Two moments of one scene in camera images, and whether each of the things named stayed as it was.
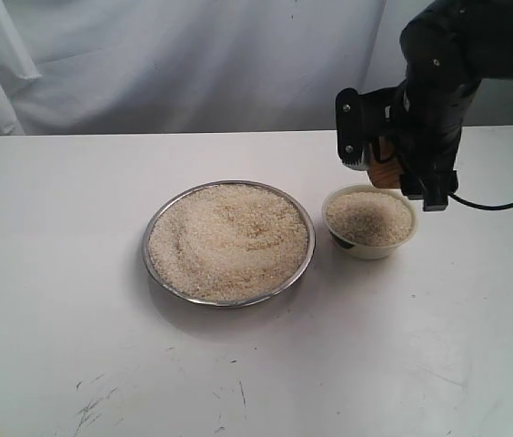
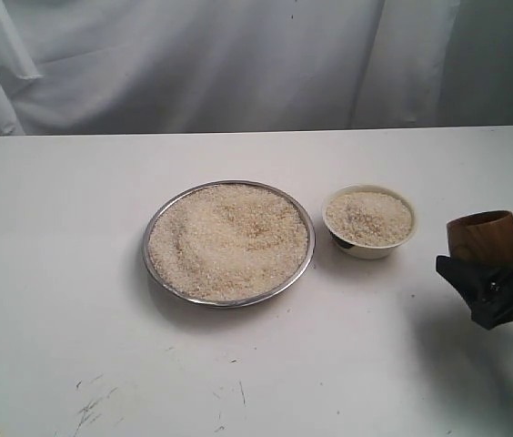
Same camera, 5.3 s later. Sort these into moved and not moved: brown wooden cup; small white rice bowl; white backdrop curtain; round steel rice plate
Moved: brown wooden cup
Not moved: round steel rice plate; small white rice bowl; white backdrop curtain
